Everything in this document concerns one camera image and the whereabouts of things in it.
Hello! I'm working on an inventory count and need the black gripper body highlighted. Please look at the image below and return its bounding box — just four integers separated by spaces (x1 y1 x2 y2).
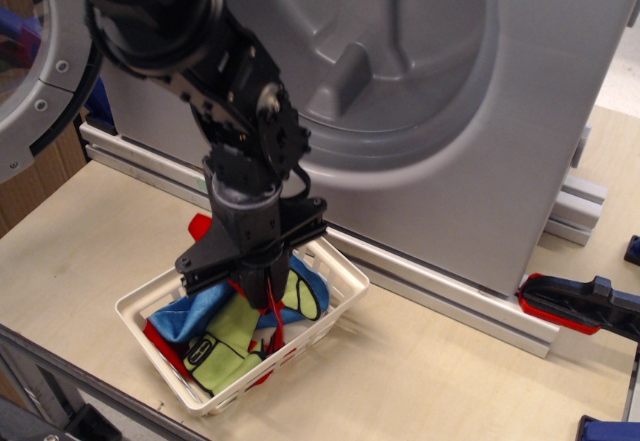
175 170 327 296

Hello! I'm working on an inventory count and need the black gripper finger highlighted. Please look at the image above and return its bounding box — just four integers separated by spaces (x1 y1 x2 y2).
231 267 271 310
270 250 291 302

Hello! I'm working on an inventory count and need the red cloth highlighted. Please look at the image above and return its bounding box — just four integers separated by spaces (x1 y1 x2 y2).
143 321 274 396
188 213 289 355

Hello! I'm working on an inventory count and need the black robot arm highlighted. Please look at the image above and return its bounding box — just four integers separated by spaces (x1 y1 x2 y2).
85 0 326 309

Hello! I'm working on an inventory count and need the blue object behind machine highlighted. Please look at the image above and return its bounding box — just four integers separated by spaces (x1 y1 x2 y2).
85 77 117 135

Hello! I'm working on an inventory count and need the grey toy washing machine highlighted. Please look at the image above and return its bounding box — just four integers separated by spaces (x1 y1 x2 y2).
94 0 640 298

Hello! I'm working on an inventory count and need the round washing machine door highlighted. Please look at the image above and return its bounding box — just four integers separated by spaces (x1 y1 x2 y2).
0 0 106 186

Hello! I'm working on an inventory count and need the blue cloth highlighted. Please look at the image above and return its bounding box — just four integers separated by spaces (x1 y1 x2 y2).
149 255 330 343

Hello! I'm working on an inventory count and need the white plastic basket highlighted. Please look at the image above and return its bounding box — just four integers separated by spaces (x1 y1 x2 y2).
115 239 369 416

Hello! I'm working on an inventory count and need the green cloth with black outline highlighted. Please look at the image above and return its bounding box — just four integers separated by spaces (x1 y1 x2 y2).
183 266 329 396

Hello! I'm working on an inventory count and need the red cloth in basket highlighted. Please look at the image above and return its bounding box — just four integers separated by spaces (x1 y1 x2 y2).
143 321 274 396

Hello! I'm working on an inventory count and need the red and black clamp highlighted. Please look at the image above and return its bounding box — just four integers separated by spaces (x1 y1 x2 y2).
517 273 639 342

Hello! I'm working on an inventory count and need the black and blue clamp corner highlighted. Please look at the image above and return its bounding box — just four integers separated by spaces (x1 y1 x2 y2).
575 415 640 441

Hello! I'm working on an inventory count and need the grey metal table frame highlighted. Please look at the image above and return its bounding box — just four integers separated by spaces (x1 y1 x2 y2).
1 326 204 440

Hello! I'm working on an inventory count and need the black block on frame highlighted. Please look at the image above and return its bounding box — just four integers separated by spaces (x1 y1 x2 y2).
65 404 123 441

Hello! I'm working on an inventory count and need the aluminium extrusion rail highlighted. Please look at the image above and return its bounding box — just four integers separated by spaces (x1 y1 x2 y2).
80 122 560 358

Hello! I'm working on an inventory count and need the black bracket at right edge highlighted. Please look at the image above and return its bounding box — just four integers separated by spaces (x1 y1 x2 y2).
624 235 640 266

